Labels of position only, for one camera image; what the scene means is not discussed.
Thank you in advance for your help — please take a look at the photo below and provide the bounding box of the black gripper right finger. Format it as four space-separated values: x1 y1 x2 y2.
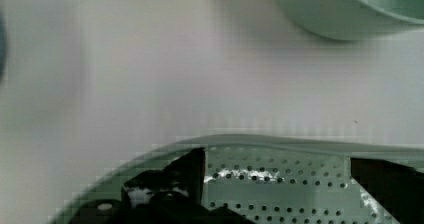
350 158 424 224

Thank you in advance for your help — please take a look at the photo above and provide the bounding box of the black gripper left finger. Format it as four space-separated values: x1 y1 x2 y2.
67 148 255 224

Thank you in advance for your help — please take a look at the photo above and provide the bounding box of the green plastic strainer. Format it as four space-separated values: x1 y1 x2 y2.
50 135 423 224

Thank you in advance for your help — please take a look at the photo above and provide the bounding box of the green mug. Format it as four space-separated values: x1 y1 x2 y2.
275 0 423 41

